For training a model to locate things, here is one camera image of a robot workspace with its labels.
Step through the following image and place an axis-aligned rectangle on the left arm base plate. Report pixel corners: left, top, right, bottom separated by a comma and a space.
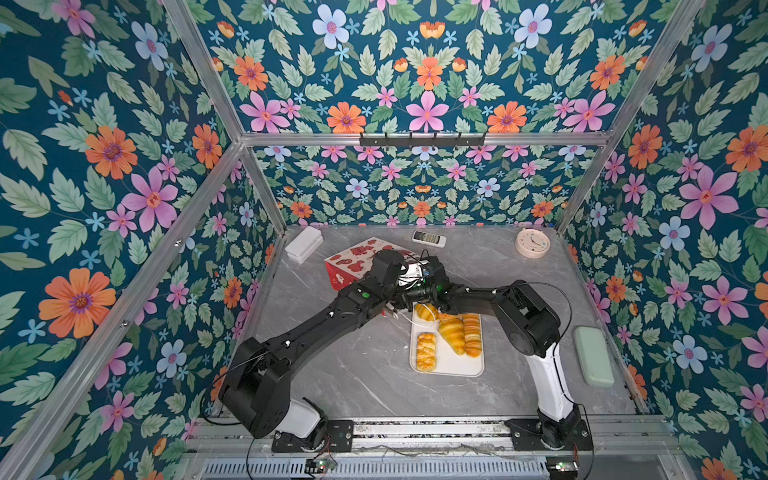
271, 420, 355, 453

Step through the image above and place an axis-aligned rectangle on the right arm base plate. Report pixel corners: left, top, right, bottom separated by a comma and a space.
504, 419, 594, 452

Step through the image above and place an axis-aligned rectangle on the small yellow bun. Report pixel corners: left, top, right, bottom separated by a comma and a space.
414, 303, 439, 323

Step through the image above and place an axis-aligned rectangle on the red white paper bag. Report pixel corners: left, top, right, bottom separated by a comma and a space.
324, 237, 412, 292

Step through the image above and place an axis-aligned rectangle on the pale green object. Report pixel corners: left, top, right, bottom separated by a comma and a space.
573, 326, 615, 388

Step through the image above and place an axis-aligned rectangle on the long twisted bread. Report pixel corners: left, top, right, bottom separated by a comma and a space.
462, 314, 482, 358

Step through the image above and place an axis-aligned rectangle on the black hook rail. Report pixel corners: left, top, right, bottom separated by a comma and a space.
358, 132, 486, 148

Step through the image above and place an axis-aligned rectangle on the white plastic box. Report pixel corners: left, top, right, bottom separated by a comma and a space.
285, 226, 323, 264

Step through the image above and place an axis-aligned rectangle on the pale cream bread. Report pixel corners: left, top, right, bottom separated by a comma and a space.
438, 315, 466, 356

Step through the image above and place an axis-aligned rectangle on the white remote control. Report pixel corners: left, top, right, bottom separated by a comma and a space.
412, 231, 447, 248

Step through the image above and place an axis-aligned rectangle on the white rectangular tray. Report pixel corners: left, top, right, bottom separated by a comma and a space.
409, 304, 485, 377

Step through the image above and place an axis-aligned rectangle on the pink round clock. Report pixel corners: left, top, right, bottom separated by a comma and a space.
515, 228, 551, 259

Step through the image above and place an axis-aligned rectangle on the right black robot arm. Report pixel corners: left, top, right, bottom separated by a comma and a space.
395, 256, 581, 449

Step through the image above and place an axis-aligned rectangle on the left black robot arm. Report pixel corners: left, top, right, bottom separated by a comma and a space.
218, 250, 442, 438

